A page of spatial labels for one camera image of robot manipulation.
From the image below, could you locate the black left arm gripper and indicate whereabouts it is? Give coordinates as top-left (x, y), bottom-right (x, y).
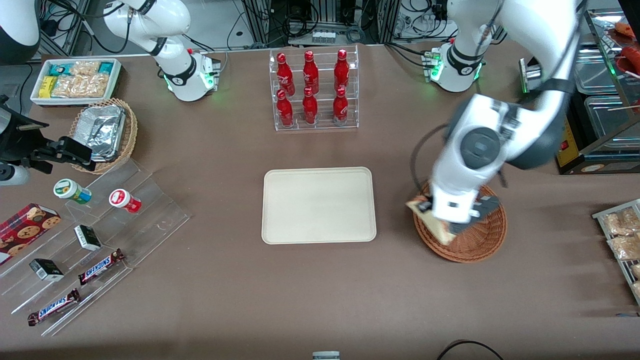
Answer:
top-left (418, 195), bottom-right (501, 237)

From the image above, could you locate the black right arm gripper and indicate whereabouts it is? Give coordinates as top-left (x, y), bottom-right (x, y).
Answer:
top-left (17, 135), bottom-right (97, 174)

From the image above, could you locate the sandwich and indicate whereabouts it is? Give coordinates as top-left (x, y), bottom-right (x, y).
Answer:
top-left (406, 197), bottom-right (456, 246)

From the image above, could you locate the round brown wicker basket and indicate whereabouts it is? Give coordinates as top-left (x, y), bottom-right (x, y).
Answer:
top-left (413, 182), bottom-right (508, 264)

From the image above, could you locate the oval wicker basket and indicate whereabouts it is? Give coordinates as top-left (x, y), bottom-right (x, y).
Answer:
top-left (69, 98), bottom-right (138, 175)

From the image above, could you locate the cream rectangular plastic tray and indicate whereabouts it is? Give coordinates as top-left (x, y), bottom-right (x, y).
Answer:
top-left (261, 166), bottom-right (377, 245)

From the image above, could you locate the grey snack tray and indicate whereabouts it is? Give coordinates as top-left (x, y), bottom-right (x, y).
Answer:
top-left (592, 199), bottom-right (640, 306)

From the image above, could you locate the steel oven tray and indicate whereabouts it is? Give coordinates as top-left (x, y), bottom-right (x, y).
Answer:
top-left (574, 47), bottom-right (626, 96)
top-left (584, 95), bottom-right (640, 147)

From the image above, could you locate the green lid snack cup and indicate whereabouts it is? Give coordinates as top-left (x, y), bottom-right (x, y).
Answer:
top-left (53, 178), bottom-right (92, 205)

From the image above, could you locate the stack of foil containers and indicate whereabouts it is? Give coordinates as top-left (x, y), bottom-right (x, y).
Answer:
top-left (77, 105), bottom-right (126, 162)

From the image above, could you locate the red lid snack cup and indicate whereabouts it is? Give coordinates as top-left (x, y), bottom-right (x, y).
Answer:
top-left (109, 189), bottom-right (142, 214)

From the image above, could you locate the large clear bag of crackers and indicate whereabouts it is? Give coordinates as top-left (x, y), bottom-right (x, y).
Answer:
top-left (52, 74), bottom-right (109, 99)

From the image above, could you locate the small black white carton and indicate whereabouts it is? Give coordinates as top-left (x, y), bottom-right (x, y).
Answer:
top-left (74, 225), bottom-right (102, 252)
top-left (29, 258), bottom-right (65, 282)

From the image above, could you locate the red cookie box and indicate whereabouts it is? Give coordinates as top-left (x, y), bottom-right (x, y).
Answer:
top-left (0, 203), bottom-right (62, 266)

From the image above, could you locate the white snack bin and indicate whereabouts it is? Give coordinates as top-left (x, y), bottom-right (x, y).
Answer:
top-left (30, 58), bottom-right (122, 107)

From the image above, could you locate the small clear bag of crackers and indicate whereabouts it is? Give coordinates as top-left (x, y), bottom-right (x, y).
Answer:
top-left (70, 61), bottom-right (101, 76)

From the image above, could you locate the clear acrylic stepped display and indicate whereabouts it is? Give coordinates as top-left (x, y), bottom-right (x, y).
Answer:
top-left (0, 157), bottom-right (192, 337)

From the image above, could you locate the snickers chocolate bar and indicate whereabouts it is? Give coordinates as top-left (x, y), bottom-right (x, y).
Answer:
top-left (27, 288), bottom-right (82, 327)
top-left (77, 248), bottom-right (126, 286)

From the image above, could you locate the red cola aluminium bottle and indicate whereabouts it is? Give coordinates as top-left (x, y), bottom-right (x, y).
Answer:
top-left (332, 87), bottom-right (349, 126)
top-left (302, 50), bottom-right (320, 95)
top-left (276, 90), bottom-right (294, 128)
top-left (302, 87), bottom-right (319, 125)
top-left (276, 52), bottom-right (296, 96)
top-left (334, 49), bottom-right (350, 91)

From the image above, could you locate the clear acrylic bottle rack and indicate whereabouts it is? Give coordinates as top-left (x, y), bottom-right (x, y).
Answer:
top-left (269, 45), bottom-right (360, 132)

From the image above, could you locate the black food warmer cabinet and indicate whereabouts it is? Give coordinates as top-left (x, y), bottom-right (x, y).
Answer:
top-left (555, 7), bottom-right (640, 176)

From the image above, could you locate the red sausage food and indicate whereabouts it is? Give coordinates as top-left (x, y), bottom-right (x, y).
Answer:
top-left (614, 22), bottom-right (640, 76)

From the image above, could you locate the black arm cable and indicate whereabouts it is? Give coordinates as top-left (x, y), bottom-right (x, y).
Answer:
top-left (410, 124), bottom-right (451, 193)

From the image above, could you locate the black looped cable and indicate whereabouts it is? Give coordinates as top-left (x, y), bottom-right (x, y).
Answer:
top-left (436, 340), bottom-right (506, 360)

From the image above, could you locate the small silver metal bracket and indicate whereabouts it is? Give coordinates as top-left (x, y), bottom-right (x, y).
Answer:
top-left (519, 57), bottom-right (544, 94)

